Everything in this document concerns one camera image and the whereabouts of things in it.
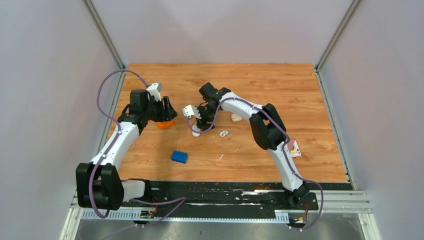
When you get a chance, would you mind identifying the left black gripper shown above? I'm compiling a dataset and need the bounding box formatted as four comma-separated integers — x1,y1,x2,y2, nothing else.
143,96,179,123

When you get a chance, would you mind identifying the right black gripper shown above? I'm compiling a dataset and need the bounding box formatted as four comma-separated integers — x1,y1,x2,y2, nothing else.
193,104,220,132

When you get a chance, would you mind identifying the white oval pill case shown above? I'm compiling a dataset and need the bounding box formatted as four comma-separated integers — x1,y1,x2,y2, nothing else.
191,124,202,138

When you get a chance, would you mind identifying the white earbud charging case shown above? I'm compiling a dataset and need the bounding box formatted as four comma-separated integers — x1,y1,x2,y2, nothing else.
230,113,243,123

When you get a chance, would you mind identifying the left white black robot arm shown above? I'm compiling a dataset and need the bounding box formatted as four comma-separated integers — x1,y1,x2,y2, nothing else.
75,89,178,211

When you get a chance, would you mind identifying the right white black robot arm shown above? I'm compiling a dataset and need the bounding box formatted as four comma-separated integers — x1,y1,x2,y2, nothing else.
192,82,310,209

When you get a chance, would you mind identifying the white eartips cluster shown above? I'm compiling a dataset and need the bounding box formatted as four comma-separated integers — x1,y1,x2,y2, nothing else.
219,130,229,137

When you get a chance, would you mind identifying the blue toy brick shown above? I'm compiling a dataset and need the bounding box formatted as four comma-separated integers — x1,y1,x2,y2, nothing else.
171,150,188,164

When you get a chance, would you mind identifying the red card box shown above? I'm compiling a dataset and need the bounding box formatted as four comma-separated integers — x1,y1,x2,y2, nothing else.
287,138,302,158

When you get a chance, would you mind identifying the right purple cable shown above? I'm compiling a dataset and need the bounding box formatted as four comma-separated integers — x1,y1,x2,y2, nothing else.
186,96,325,232

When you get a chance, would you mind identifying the orange toy ring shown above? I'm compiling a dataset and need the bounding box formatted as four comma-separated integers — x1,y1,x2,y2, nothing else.
155,119,175,130

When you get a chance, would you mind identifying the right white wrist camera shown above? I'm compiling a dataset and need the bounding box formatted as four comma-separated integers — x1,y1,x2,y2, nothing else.
182,104,202,119

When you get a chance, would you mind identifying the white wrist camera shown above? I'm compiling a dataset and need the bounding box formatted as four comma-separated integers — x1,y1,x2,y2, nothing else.
182,104,202,119
146,82,163,102

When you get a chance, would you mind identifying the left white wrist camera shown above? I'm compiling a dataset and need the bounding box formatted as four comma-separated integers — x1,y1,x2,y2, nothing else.
146,82,163,102

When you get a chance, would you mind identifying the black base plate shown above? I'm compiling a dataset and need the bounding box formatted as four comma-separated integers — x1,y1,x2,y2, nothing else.
141,181,322,219

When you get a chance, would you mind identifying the aluminium rail frame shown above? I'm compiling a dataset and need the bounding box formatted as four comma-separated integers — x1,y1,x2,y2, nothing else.
60,190,381,240

